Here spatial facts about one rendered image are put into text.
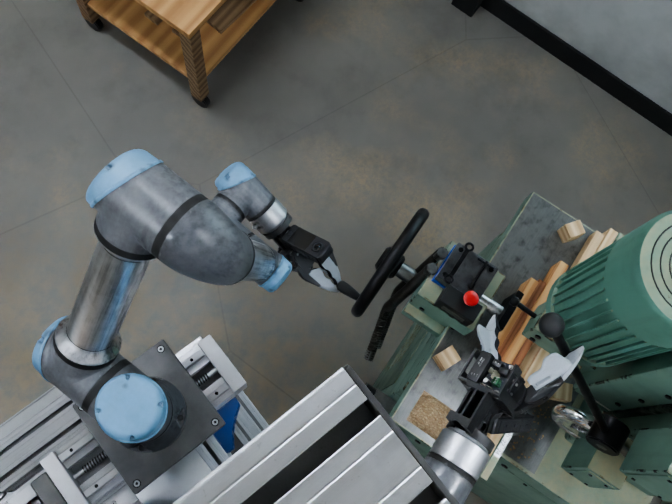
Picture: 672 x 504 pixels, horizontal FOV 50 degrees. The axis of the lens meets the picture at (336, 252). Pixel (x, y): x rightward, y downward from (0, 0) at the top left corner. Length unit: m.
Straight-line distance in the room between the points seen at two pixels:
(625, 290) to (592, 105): 1.96
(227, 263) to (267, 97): 1.65
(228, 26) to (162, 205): 1.60
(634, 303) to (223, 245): 0.56
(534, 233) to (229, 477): 1.36
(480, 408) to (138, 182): 0.57
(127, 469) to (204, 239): 0.66
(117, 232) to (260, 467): 0.80
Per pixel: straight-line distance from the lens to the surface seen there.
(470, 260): 1.46
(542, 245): 1.63
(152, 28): 2.61
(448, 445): 1.02
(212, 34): 2.58
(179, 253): 1.03
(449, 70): 2.81
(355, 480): 0.32
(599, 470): 1.40
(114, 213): 1.08
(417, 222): 1.52
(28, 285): 2.53
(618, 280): 1.03
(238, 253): 1.07
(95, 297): 1.22
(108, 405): 1.33
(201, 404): 1.54
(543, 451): 1.66
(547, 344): 1.43
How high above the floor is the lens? 2.35
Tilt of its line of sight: 73 degrees down
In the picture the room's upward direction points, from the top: 20 degrees clockwise
